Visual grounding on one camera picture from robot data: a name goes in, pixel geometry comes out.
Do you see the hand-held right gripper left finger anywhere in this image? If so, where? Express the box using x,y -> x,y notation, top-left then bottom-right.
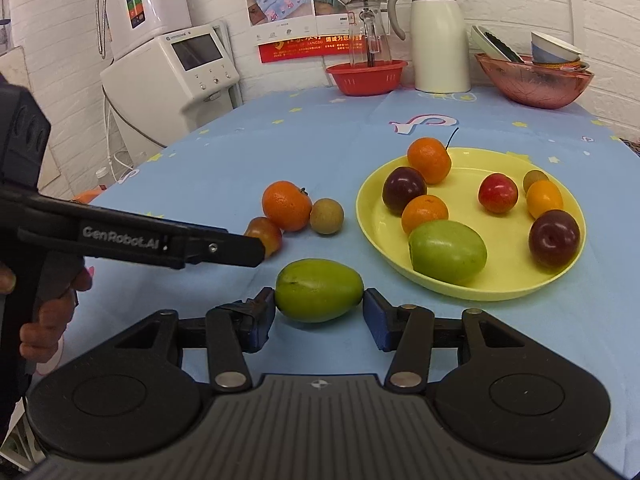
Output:
115,287 -> 277,394

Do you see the grey purifier hose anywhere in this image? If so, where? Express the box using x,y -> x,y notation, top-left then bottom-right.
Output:
95,0 -> 113,61

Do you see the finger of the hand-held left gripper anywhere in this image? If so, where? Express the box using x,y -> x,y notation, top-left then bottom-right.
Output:
182,227 -> 266,269

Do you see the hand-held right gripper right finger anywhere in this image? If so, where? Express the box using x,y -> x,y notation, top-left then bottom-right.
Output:
362,287 -> 526,394

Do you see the red plastic basket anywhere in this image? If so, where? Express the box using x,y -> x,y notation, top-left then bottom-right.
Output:
326,59 -> 409,97

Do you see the yellow-orange oval fruit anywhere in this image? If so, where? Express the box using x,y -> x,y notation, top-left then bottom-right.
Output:
526,180 -> 564,220

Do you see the small brown round fruit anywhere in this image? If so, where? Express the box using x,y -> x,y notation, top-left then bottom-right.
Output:
309,198 -> 345,235
523,170 -> 551,193

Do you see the yellow plastic plate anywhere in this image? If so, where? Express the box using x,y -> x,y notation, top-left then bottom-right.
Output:
355,147 -> 587,302

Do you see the clear glass pitcher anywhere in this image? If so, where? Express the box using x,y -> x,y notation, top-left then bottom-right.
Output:
345,0 -> 393,68

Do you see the orange tangerine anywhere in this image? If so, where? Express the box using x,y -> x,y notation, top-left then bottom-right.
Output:
401,194 -> 450,236
261,180 -> 313,233
407,127 -> 461,185

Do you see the white thermos jug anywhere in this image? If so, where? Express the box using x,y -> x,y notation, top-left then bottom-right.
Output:
387,0 -> 472,94

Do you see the person's left hand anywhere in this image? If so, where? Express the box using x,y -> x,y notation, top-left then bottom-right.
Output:
20,266 -> 94,364

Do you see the white and blue bowl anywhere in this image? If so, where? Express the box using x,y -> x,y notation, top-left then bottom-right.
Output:
530,31 -> 585,66

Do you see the small red-orange fruit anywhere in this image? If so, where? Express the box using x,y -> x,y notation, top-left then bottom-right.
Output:
243,216 -> 283,260

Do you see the blue printed tablecloth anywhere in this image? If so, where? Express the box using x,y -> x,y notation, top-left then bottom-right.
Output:
30,85 -> 640,471

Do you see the white machine with screen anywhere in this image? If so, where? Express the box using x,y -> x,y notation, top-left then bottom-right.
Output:
100,20 -> 242,166

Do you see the green mango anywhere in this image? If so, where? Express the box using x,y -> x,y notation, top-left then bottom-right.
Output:
408,220 -> 488,286
274,259 -> 365,324

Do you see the colourful rimmed bowl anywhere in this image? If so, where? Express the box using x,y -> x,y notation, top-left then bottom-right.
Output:
532,59 -> 591,74

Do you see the dark purple plum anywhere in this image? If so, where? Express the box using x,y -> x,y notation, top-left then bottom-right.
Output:
528,209 -> 582,269
382,166 -> 428,215

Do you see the wall poster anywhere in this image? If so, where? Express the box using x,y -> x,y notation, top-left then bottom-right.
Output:
241,0 -> 391,64

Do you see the white water purifier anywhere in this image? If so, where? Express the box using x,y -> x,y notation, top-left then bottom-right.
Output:
102,0 -> 193,61

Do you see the red apple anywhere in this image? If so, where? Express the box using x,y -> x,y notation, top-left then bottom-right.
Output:
478,173 -> 519,214

